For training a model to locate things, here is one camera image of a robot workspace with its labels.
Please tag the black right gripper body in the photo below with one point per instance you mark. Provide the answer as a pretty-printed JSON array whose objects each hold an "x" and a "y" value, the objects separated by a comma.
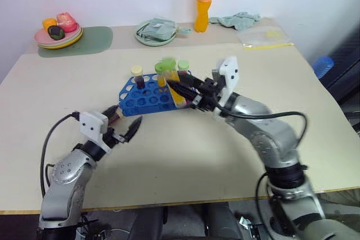
[{"x": 206, "y": 95}]

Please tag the pink toy food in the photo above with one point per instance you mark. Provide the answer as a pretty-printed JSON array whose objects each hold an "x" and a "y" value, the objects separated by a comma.
[{"x": 67, "y": 22}]

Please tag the black chair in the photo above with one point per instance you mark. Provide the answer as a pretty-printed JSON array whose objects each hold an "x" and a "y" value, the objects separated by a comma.
[{"x": 347, "y": 65}]

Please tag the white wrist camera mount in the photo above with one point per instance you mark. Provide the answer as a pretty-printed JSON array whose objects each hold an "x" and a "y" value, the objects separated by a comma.
[
  {"x": 229, "y": 74},
  {"x": 91, "y": 127}
]

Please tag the dark rounded shape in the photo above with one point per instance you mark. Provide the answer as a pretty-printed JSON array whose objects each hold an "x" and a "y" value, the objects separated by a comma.
[{"x": 220, "y": 221}]

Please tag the green placemat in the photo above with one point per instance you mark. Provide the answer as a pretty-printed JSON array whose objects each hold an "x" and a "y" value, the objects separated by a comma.
[{"x": 95, "y": 40}]

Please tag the orange toy food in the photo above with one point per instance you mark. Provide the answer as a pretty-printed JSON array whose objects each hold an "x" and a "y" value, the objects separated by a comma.
[{"x": 48, "y": 22}]

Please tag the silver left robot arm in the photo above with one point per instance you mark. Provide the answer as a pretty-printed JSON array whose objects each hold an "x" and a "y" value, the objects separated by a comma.
[{"x": 66, "y": 178}]

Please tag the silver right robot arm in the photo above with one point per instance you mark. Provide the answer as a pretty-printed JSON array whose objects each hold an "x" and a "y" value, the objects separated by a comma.
[{"x": 267, "y": 136}]

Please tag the green plate under stack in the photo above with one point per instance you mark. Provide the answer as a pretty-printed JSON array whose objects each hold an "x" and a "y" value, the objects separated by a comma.
[{"x": 60, "y": 47}]

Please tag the pale-yellow-capped dark red test tube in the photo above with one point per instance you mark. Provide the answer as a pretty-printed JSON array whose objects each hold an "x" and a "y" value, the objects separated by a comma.
[
  {"x": 116, "y": 116},
  {"x": 139, "y": 81}
]

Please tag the blue test tube rack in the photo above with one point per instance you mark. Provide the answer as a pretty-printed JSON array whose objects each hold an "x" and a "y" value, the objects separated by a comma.
[{"x": 149, "y": 100}]

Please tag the light green plate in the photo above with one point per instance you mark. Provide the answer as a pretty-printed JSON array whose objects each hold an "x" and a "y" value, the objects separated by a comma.
[{"x": 153, "y": 42}]

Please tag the yellow plate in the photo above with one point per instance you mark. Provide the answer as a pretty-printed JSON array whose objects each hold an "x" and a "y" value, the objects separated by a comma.
[{"x": 77, "y": 37}]

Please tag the orange drink bottle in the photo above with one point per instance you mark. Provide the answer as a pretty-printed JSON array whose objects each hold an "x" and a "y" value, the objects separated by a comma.
[{"x": 203, "y": 12}]

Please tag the clear zip bag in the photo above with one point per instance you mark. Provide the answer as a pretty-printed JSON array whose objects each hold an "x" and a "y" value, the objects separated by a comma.
[{"x": 261, "y": 39}]

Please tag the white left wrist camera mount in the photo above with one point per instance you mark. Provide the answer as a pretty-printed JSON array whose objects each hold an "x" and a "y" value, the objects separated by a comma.
[{"x": 91, "y": 127}]

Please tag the pink plate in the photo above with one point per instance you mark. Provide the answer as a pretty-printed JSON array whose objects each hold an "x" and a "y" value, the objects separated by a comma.
[{"x": 42, "y": 37}]

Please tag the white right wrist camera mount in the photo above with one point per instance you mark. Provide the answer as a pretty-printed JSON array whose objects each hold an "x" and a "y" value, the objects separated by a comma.
[{"x": 229, "y": 74}]

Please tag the dark green toy food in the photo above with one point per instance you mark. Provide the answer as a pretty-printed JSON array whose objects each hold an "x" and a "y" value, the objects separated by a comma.
[{"x": 55, "y": 32}]

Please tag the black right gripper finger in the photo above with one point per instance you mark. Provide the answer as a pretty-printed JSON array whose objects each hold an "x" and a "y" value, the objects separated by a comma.
[
  {"x": 191, "y": 81},
  {"x": 182, "y": 91}
]

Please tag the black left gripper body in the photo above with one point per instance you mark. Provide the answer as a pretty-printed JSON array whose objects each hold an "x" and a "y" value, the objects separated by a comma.
[{"x": 114, "y": 138}]

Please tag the green-capped yellow test tube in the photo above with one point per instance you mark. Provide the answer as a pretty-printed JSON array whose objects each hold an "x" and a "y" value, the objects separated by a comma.
[
  {"x": 179, "y": 100},
  {"x": 161, "y": 80}
]

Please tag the crumpled green cloth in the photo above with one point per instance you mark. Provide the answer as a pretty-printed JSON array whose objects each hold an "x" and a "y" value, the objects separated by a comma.
[{"x": 239, "y": 20}]

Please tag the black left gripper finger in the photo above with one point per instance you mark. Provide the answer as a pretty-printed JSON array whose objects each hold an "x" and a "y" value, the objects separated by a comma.
[
  {"x": 134, "y": 127},
  {"x": 109, "y": 110}
]

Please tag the blue ribbed cylinder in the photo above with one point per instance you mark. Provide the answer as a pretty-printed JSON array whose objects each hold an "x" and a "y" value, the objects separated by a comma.
[{"x": 323, "y": 67}]

